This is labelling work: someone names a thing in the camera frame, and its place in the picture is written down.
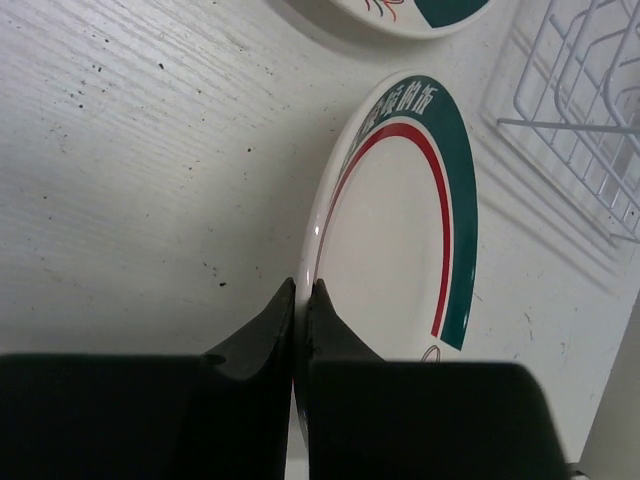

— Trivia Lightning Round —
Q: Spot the green red rimmed white plate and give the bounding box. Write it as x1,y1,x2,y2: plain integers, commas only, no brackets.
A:
292,69,479,446

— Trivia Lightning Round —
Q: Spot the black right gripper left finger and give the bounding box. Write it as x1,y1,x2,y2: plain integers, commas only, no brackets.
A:
1,280,295,479

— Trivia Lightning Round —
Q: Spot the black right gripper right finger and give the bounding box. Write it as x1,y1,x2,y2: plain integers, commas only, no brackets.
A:
305,282,568,479

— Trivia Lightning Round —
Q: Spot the white wire dish rack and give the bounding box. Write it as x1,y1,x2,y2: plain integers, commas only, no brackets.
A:
481,1,639,243

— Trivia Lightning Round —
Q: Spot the white plate colourful print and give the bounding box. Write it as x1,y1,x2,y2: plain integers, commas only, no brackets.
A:
264,0,494,41

